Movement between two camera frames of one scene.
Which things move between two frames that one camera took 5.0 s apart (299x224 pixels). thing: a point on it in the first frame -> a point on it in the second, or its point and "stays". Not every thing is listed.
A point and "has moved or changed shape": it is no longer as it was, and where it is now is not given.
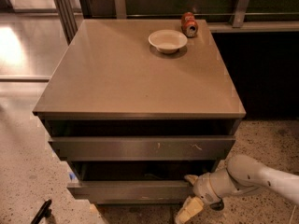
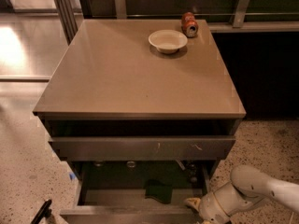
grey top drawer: (142, 147) stays
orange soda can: (189, 24) stays
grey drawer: (135, 182) has moved or changed shape
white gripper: (202, 188) -> (209, 207)
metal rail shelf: (253, 27) stays
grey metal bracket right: (242, 6) stays
